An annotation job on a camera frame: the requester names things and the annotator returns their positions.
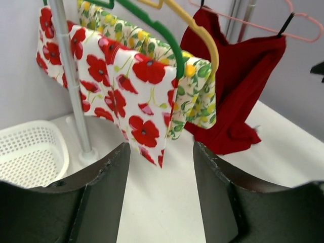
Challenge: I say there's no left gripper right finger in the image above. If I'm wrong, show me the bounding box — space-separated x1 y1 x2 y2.
193 142 323 242

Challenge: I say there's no red skirt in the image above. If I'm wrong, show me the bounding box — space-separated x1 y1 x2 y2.
185 7 286 155

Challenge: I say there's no white metal clothes rack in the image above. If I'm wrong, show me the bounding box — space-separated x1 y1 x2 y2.
48 0 256 163

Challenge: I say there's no green hanger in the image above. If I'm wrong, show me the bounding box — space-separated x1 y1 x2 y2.
43 0 185 80

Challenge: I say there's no red flower print garment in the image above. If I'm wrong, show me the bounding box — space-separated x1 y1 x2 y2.
36 6 179 169

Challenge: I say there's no pink wire hanger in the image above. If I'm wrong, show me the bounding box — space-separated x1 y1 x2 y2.
188 0 324 43

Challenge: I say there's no lemon print garment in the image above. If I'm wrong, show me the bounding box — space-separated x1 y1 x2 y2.
77 1 216 140

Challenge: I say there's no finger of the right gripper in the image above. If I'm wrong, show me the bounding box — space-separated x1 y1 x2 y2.
310 61 324 83

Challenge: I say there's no yellow wooden hanger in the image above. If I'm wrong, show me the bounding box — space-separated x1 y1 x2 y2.
139 0 219 76

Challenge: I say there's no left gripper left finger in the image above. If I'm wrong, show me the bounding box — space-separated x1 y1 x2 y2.
1 143 131 242

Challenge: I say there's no white plastic basket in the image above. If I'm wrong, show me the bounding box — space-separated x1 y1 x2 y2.
1 120 70 188

